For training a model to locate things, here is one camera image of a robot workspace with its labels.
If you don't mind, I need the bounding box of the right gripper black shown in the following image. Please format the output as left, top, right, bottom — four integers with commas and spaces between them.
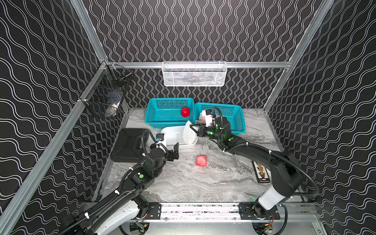
189, 122, 223, 143

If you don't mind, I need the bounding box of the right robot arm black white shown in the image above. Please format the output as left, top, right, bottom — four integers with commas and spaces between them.
190, 107, 319, 235

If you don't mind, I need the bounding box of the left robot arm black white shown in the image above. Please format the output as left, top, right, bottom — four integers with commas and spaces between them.
59, 128, 180, 235

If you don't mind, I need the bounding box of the white plastic tray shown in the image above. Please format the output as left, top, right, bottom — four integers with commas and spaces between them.
161, 126, 196, 150

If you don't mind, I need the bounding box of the black plastic tool case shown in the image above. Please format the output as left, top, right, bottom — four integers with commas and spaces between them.
110, 128, 146, 163

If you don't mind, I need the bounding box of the right teal plastic basket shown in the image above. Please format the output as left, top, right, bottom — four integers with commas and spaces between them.
194, 102, 246, 134

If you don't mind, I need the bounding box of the teal plastic basket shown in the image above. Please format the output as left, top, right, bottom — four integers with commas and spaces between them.
145, 98, 195, 129
194, 102, 246, 134

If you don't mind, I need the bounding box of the left teal plastic basket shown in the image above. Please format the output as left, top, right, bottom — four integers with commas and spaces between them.
145, 98, 195, 129

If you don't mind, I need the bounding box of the object in black basket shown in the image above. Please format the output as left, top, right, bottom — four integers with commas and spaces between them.
105, 102, 120, 118

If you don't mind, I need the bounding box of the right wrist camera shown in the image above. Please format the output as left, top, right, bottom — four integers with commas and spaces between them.
202, 109, 215, 127

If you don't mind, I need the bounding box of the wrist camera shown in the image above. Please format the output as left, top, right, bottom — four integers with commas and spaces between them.
156, 133, 165, 142
202, 109, 215, 127

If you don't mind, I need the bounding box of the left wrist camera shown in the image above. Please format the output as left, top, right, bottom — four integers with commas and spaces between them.
156, 133, 165, 142

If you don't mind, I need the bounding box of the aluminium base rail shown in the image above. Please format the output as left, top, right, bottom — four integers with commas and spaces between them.
85, 202, 318, 222

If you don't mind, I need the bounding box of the white wire wall basket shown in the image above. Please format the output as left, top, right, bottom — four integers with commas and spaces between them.
162, 61, 227, 87

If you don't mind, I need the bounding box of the black wire wall basket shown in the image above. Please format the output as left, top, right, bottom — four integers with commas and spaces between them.
80, 62, 135, 119

